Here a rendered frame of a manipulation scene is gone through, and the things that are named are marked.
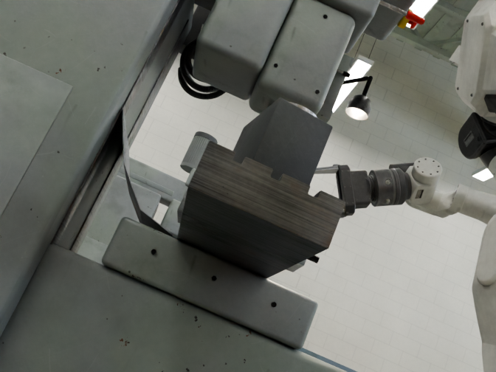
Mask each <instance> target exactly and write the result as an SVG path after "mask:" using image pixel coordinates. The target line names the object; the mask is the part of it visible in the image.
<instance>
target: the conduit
mask: <svg viewBox="0 0 496 372"><path fill-rule="evenodd" d="M196 41H197V38H196V39H194V40H193V41H191V42H190V43H189V44H188V45H187V46H186V47H185V48H184V50H183V51H182V54H181V58H180V67H179V68H178V79H179V83H180V85H181V86H182V88H183V89H184V91H185V92H187V93H188V94H189V95H190V96H192V97H195V98H197V99H201V100H209V99H214V98H217V97H220V96H221V95H223V94H224V93H225V92H224V91H222V90H220V89H217V88H216V87H214V86H203V85H199V84H198V83H196V82H195V81H194V80H193V79H192V77H193V78H194V76H193V66H192V63H191V59H192V57H194V56H195V51H196ZM191 76H192V77H191ZM195 79H196V78H195ZM197 80H198V79H197ZM198 81H200V80H198ZM200 82H201V81H200ZM190 86H191V88H193V89H195V90H196V91H194V90H193V89H191V88H190ZM197 90H198V91H200V92H204V93H203V94H202V93H199V92H197ZM205 92H206V93H207V94H206V93H205ZM208 92H209V93H208ZM210 92H212V93H210Z"/></svg>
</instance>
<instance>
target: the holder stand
mask: <svg viewBox="0 0 496 372"><path fill-rule="evenodd" d="M332 128H333V127H332V126H331V125H329V124H328V123H325V122H323V121H322V120H320V119H318V118H317V116H316V115H315V114H314V113H313V112H312V111H310V110H309V109H307V108H306V107H304V106H301V105H299V104H296V103H291V102H288V101H286V100H284V99H283V98H279V99H277V100H276V101H275V102H274V103H273V104H272V105H270V106H269V107H268V108H267V109H265V110H264V111H263V112H261V113H260V114H259V115H258V116H257V117H256V118H255V119H253V120H252V121H251V122H250V123H248V124H247V125H246V126H244V128H243V130H242V132H241V135H240V137H239V138H238V141H237V143H236V145H235V147H234V150H233V151H234V152H235V156H234V157H233V161H235V162H238V163H240V164H241V163H242V162H243V161H244V158H245V157H248V158H250V159H253V160H255V161H256V162H260V163H261V164H263V165H266V166H268V167H270V168H273V172H272V174H271V178H273V179H276V180H279V178H280V177H281V176H282V174H286V175H288V176H290V177H292V178H294V179H297V180H299V181H301V182H304V183H306V184H308V185H310V184H311V181H312V178H313V176H314V173H315V171H316V169H317V166H318V163H319V161H320V158H321V156H322V154H323V151H324V148H325V146H326V143H327V141H328V138H329V136H330V133H331V130H332Z"/></svg>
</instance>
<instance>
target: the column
mask: <svg viewBox="0 0 496 372"><path fill-rule="evenodd" d="M194 1H195V0H0V337H1V335H2V333H3V331H4V329H5V327H6V325H7V324H8V322H9V320H10V318H11V316H12V314H13V312H14V310H15V309H16V306H17V305H18V302H19V300H20V299H21V296H22V295H23V293H24V291H25V289H26V287H27V285H28V283H29V281H30V280H31V278H32V276H33V274H34V272H35V270H36V268H37V266H38V265H39V263H40V261H41V259H42V257H43V255H44V253H45V251H46V250H47V247H48V246H49V245H50V244H57V245H58V246H60V247H63V248H65V249H68V250H70V251H72V252H75V253H77V252H78V250H79V248H80V245H81V244H82V242H83V239H84V238H85V236H86V234H87V232H88V231H89V228H90V226H91V225H92V222H93V221H94V218H95V216H96V215H97V212H98V210H99V209H100V206H101V204H102V203H103V200H104V198H105V197H106V194H107V192H108V191H109V189H110V187H111V185H112V183H113V181H114V179H115V177H116V175H117V173H118V171H119V169H120V167H121V165H122V163H123V111H124V117H125V126H126V131H127V136H128V146H129V149H130V147H131V146H132V144H133V142H134V140H135V138H136V136H137V134H138V132H139V130H140V128H141V126H142V124H143V122H144V120H145V118H146V116H147V114H148V112H149V110H150V108H151V106H152V104H153V102H154V101H155V99H156V96H157V95H158V93H159V90H160V89H161V87H162V84H163V83H164V81H165V78H166V77H167V75H168V73H169V71H170V69H171V67H172V65H173V62H174V61H175V59H176V56H177V55H178V54H179V51H180V49H181V48H182V45H183V43H184V42H185V39H186V37H187V35H188V33H189V32H190V29H191V27H192V20H193V8H194ZM122 107H123V111H122Z"/></svg>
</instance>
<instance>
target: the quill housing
mask: <svg viewBox="0 0 496 372"><path fill-rule="evenodd" d="M354 27H355V22H354V19H353V18H352V17H351V16H349V15H347V14H345V13H343V12H340V11H339V10H336V9H334V8H333V7H329V6H328V5H326V4H324V3H322V2H319V1H317V0H294V1H293V2H292V5H291V7H290V8H289V11H288V13H287V15H286V18H285V20H284V22H283V24H282V27H281V29H280V31H279V33H278V36H277V38H276V39H275V42H274V44H273V46H272V48H271V51H270V53H269V55H268V57H267V59H266V62H265V64H264V65H263V68H262V70H261V73H260V75H259V77H258V79H257V82H256V84H255V87H254V89H253V91H252V95H251V97H250V99H249V107H250V108H251V109H252V110H253V111H255V112H257V113H259V114H260V113H261V112H263V111H264V110H265V109H267V108H268V106H269V105H270V104H273V103H274V102H275V101H276V100H277V99H279V98H283V99H284V100H286V101H288V102H291V103H296V104H299V105H301V106H304V107H306V108H307V109H309V110H310V111H312V112H313V113H314V114H315V115H317V113H318V112H319V111H320V109H321V108H322V106H323V103H324V101H325V98H326V95H327V94H328V90H329V89H330V86H331V83H332V81H333V79H334V76H335V74H336V72H337V69H338V67H339V64H340V61H341V60H342V57H343V55H344V52H345V49H346V47H347V45H348V42H349V40H350V38H351V35H352V32H353V31H354Z"/></svg>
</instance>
